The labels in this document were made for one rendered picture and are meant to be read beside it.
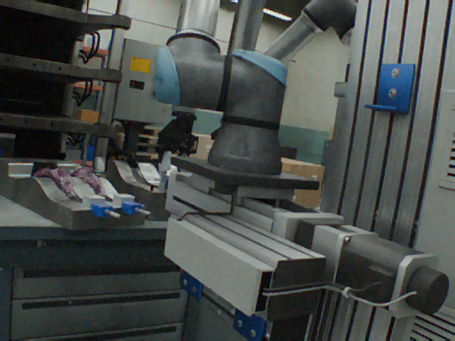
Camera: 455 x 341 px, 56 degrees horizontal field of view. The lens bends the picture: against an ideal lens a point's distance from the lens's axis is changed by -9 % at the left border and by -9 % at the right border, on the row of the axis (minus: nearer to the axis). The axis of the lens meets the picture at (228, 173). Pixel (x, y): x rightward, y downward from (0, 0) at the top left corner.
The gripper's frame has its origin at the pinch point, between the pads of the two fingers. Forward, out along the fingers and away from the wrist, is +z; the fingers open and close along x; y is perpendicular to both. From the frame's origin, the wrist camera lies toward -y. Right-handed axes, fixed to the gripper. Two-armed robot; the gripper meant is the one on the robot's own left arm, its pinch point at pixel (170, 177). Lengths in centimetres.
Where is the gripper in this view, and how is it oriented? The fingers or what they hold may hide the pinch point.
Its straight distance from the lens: 143.9
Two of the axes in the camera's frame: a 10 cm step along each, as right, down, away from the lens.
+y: 5.8, 1.7, -7.9
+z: -1.5, 9.8, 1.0
